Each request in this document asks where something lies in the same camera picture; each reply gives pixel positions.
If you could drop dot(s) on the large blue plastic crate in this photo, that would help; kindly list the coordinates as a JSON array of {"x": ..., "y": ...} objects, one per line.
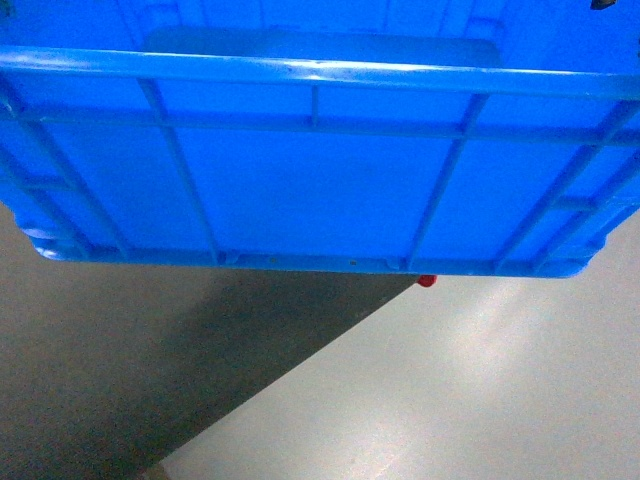
[{"x": 488, "y": 138}]

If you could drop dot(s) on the red table corner cap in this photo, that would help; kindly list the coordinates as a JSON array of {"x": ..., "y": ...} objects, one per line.
[{"x": 427, "y": 281}]

